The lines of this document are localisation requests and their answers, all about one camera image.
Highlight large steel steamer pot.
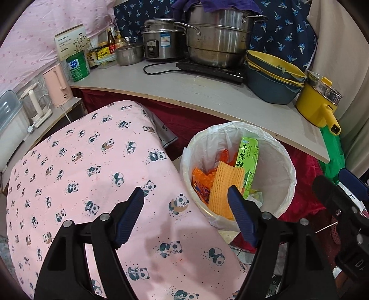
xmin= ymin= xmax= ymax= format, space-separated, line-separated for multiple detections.
xmin=174 ymin=4 xmax=268 ymax=68

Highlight white glass kettle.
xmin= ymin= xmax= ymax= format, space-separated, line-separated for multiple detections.
xmin=20 ymin=83 xmax=53 ymax=129

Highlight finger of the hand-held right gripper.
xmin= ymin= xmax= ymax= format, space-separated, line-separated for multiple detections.
xmin=339 ymin=169 xmax=369 ymax=201
xmin=313 ymin=175 xmax=361 ymax=222

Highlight green carton box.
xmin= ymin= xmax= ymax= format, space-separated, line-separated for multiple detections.
xmin=237 ymin=138 xmax=260 ymax=199

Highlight dark sauce jar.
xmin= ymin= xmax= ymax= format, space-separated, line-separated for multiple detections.
xmin=86 ymin=48 xmax=98 ymax=70

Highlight steel rice cooker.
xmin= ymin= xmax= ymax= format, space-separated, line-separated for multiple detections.
xmin=141 ymin=18 xmax=186 ymax=62

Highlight black power cable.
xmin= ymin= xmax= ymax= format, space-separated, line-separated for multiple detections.
xmin=143 ymin=62 xmax=179 ymax=76

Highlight small steel pot with lid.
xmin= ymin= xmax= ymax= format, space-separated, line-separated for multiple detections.
xmin=114 ymin=43 xmax=145 ymax=67

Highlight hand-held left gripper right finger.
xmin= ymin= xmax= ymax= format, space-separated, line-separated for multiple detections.
xmin=227 ymin=185 xmax=338 ymax=300

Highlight white carton with plant print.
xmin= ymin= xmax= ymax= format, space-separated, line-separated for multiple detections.
xmin=54 ymin=24 xmax=87 ymax=62

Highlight dark red cloth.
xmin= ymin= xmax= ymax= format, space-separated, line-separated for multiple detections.
xmin=71 ymin=88 xmax=329 ymax=251

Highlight stack of blue yellow bowls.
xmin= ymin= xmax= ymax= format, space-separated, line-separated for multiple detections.
xmin=245 ymin=50 xmax=307 ymax=105

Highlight orange foam fruit net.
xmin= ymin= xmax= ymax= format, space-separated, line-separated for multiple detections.
xmin=208 ymin=161 xmax=245 ymax=221

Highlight yellow electric pot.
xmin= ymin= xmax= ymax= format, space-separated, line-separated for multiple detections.
xmin=295 ymin=70 xmax=343 ymax=136

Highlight clear glass food container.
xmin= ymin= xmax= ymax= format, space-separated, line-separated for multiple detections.
xmin=96 ymin=56 xmax=117 ymax=70

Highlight purple cloth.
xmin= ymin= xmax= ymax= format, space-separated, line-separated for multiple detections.
xmin=171 ymin=0 xmax=263 ymax=14

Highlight white lined waste bin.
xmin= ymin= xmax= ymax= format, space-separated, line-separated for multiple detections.
xmin=180 ymin=121 xmax=297 ymax=232

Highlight green bag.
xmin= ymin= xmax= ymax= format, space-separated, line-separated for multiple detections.
xmin=321 ymin=125 xmax=346 ymax=185

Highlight navy floral cloth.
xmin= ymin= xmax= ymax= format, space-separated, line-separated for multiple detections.
xmin=113 ymin=0 xmax=318 ymax=71

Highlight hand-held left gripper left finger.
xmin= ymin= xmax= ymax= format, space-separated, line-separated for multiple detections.
xmin=34 ymin=187 xmax=145 ymax=300

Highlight white lidded dish rack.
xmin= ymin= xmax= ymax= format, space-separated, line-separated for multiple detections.
xmin=0 ymin=90 xmax=32 ymax=171

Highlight green tin can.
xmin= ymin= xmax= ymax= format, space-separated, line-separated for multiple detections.
xmin=66 ymin=51 xmax=90 ymax=83

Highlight tall brown sauce bottle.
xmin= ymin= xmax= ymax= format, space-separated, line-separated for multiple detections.
xmin=107 ymin=28 xmax=116 ymax=54

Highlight black induction cooker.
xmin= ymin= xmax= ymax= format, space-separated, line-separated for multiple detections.
xmin=176 ymin=59 xmax=245 ymax=85

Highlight orange plastic wrapper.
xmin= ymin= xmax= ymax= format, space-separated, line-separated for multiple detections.
xmin=192 ymin=148 xmax=232 ymax=204

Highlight pink electric kettle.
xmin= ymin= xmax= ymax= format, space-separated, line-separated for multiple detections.
xmin=43 ymin=63 xmax=72 ymax=108

